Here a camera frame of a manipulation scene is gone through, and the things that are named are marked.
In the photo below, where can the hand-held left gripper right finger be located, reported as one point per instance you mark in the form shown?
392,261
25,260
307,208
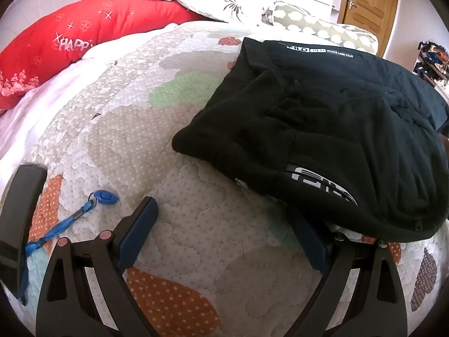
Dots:
310,242

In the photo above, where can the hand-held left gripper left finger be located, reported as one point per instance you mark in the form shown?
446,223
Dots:
139,230

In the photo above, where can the black pants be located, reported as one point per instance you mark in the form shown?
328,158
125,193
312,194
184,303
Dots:
333,130

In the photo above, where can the quilted heart pattern bedspread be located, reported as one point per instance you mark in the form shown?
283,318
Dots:
210,200

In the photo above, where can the black flat device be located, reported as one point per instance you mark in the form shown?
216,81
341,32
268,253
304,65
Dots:
19,210

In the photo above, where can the white bed sheet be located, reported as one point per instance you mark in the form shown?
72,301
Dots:
35,112

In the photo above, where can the red pillow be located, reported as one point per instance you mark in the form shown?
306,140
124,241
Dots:
87,31

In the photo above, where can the cluttered shelf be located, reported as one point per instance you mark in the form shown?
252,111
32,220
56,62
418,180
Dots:
433,63

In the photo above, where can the olive dotted pillow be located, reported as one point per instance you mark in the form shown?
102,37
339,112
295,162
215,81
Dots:
315,24

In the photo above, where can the wooden door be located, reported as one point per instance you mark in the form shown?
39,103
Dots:
368,3

